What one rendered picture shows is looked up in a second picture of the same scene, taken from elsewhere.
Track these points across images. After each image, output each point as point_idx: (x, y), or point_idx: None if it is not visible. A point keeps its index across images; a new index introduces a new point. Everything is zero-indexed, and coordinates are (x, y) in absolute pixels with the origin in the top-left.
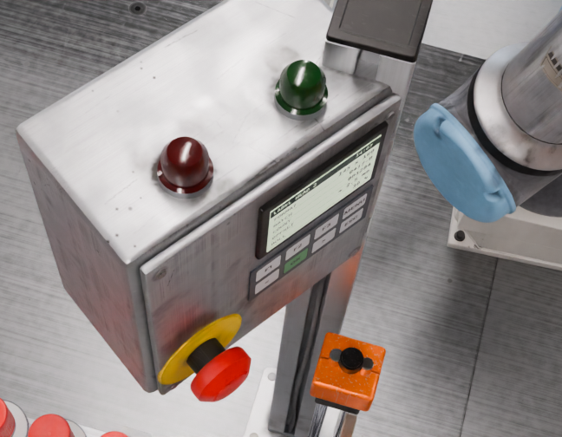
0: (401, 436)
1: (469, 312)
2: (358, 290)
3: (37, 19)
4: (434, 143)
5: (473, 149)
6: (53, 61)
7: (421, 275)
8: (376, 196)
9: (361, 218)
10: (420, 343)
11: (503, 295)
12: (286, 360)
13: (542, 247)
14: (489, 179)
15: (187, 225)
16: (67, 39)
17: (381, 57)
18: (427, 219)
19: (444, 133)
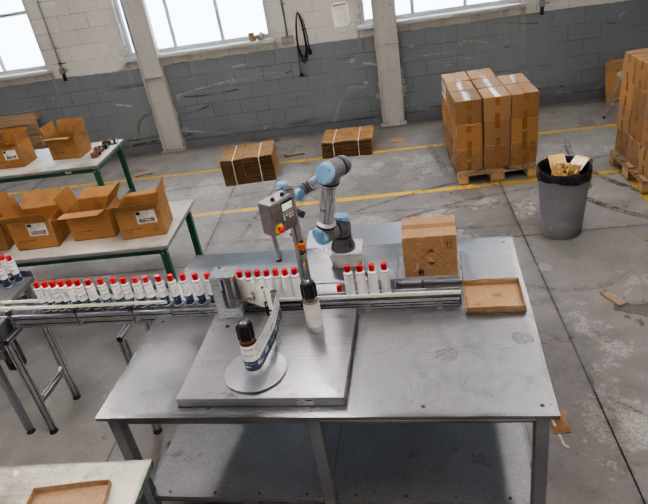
0: (326, 289)
1: (336, 274)
2: (316, 276)
3: (252, 260)
4: (314, 233)
5: (318, 229)
6: (256, 264)
7: (327, 272)
8: (295, 212)
9: (294, 215)
10: (328, 279)
11: (342, 271)
12: (298, 261)
13: (346, 261)
14: (321, 232)
15: (273, 203)
16: (258, 261)
17: (288, 190)
18: (327, 266)
19: (314, 229)
